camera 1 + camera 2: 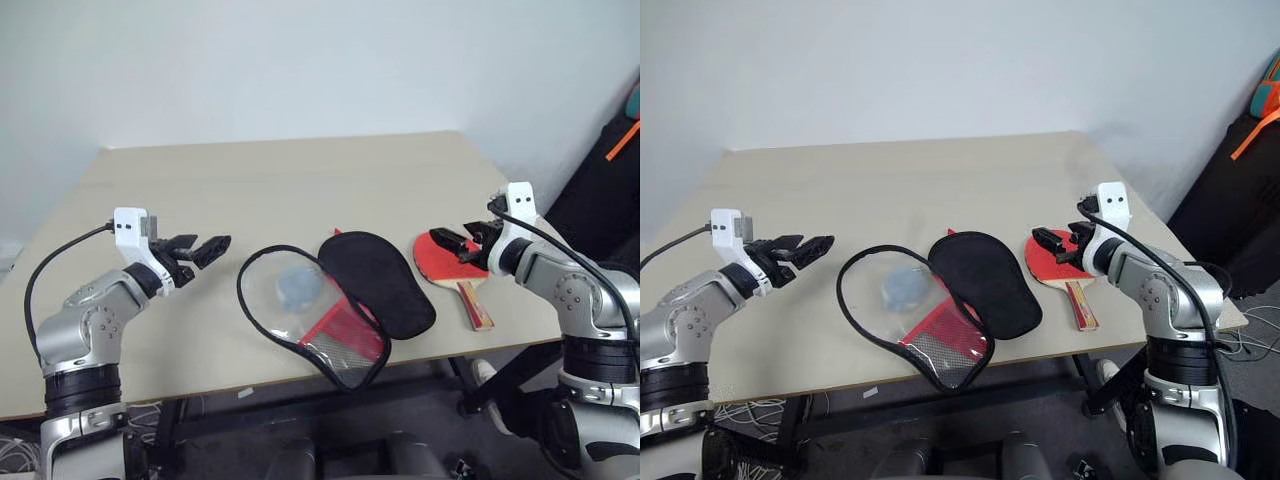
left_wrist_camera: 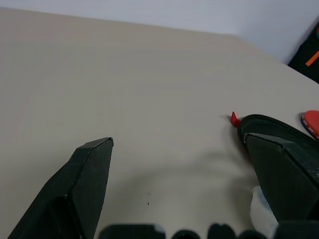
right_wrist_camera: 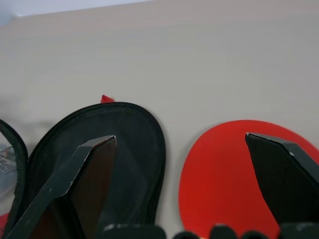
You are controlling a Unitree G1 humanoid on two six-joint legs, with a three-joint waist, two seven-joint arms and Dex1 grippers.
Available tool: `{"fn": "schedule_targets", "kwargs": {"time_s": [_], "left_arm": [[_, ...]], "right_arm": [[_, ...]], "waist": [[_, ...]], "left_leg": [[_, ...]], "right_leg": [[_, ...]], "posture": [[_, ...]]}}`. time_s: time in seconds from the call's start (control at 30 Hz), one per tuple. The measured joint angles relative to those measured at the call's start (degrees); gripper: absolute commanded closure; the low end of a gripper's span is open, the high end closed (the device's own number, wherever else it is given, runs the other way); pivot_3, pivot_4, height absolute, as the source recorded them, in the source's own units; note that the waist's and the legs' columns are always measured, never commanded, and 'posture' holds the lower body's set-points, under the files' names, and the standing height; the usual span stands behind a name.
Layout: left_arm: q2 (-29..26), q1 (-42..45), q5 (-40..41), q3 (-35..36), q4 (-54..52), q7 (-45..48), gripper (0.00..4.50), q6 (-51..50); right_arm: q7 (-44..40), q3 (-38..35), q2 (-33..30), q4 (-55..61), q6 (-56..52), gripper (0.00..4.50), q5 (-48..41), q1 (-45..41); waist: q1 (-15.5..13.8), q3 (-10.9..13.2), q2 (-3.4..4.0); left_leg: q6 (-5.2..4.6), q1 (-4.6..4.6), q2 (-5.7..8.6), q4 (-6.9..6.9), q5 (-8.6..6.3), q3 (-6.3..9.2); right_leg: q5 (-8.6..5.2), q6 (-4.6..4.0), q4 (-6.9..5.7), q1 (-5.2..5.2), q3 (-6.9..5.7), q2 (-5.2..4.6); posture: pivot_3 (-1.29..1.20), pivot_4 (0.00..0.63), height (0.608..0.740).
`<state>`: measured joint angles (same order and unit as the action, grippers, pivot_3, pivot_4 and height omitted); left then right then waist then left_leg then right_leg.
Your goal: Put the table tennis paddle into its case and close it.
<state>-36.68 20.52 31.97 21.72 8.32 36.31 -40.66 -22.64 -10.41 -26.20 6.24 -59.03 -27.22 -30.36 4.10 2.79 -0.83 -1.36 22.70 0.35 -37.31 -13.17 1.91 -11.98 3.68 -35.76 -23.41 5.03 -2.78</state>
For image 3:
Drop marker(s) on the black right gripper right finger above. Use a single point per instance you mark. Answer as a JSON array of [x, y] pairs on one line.
[[281, 179]]

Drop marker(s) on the red table tennis paddle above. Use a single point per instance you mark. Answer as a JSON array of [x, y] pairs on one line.
[[214, 174]]

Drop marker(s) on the red and black bag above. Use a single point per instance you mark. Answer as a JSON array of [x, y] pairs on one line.
[[139, 149]]

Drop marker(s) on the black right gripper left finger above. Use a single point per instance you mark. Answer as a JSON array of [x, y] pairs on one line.
[[82, 179]]

